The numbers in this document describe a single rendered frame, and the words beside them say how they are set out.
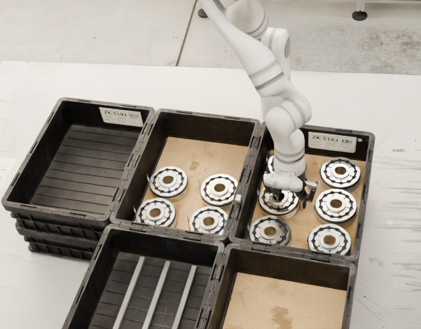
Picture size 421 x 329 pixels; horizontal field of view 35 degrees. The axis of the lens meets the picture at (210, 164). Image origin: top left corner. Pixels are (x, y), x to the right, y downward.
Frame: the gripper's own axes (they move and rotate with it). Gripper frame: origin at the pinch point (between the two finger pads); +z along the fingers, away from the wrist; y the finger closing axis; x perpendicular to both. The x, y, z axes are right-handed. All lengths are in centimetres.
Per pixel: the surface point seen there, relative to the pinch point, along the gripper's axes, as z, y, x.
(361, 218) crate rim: -7.8, -18.6, 6.3
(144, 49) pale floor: 85, 116, -140
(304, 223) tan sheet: 2.3, -4.7, 4.1
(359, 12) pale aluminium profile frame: 82, 12, -189
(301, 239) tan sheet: 2.3, -5.0, 9.1
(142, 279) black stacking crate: 2.5, 29.3, 29.9
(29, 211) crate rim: -7, 61, 24
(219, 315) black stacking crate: -0.6, 7.3, 35.5
